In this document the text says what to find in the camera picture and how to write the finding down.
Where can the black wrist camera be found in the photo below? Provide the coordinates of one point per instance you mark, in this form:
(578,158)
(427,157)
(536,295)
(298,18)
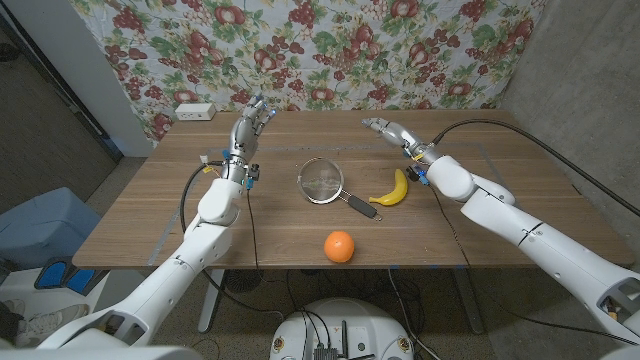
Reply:
(416,175)
(252,174)

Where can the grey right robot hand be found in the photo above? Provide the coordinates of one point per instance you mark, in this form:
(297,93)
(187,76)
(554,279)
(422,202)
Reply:
(400,134)

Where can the yellow banana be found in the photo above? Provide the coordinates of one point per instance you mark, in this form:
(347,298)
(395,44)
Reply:
(397,192)

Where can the blue-grey storage bin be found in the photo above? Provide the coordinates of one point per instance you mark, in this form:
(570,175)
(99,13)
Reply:
(45,225)

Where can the white power strip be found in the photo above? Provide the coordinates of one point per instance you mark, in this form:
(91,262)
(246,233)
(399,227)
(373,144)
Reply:
(195,111)

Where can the black item with blue pads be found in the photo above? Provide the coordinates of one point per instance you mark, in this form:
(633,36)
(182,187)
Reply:
(55,275)

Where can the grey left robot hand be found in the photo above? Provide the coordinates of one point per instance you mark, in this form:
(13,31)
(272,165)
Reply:
(242,135)

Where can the black round disc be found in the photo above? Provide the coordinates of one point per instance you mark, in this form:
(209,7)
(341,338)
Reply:
(245,282)

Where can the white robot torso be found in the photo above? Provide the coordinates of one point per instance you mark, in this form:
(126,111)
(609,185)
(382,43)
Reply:
(345,325)

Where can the white table leg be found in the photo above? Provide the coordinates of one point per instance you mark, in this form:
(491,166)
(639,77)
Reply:
(210,305)
(470,305)

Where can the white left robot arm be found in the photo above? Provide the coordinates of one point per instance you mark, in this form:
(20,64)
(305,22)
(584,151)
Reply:
(185,260)

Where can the white sneaker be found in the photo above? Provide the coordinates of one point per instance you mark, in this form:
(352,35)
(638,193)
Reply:
(45,325)
(12,306)

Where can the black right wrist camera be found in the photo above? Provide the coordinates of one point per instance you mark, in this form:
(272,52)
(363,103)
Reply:
(416,175)

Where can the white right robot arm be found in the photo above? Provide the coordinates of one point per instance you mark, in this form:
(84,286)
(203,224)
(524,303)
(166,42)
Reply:
(525,230)

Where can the orange fruit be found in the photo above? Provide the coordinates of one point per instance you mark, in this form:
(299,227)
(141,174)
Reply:
(339,246)

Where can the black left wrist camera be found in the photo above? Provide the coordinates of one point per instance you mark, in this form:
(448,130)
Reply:
(252,174)

